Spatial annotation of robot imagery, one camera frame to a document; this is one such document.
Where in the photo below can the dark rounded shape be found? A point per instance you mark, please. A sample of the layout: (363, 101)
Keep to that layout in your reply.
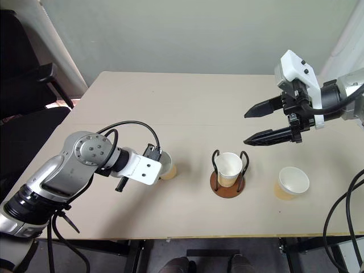
(176, 265)
(241, 263)

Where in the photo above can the black zip tie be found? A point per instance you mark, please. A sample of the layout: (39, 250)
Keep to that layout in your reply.
(71, 222)

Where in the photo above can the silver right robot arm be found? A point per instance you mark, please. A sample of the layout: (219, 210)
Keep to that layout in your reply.
(352, 88)

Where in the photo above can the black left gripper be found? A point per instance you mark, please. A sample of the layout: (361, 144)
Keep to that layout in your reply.
(149, 152)

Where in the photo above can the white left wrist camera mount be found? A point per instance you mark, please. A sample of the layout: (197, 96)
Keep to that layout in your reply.
(142, 170)

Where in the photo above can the white box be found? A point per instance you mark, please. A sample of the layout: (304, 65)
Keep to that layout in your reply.
(351, 256)

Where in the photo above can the black table frame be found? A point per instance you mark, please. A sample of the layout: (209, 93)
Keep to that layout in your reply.
(133, 256)

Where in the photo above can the brown cup holder stand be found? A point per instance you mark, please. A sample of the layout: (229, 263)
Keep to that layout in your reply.
(227, 191)

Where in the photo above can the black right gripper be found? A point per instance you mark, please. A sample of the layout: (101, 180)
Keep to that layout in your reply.
(293, 105)

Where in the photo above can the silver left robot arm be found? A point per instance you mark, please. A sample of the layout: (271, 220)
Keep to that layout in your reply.
(57, 176)

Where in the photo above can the white and tan paper cup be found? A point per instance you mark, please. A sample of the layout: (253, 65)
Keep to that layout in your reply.
(170, 171)
(227, 167)
(293, 180)

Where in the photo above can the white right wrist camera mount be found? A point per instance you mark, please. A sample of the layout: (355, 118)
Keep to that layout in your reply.
(293, 65)

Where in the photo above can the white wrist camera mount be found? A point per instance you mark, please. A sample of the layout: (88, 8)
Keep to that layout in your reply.
(142, 170)
(293, 65)

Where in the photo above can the black office chair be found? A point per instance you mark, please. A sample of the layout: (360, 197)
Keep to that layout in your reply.
(22, 85)

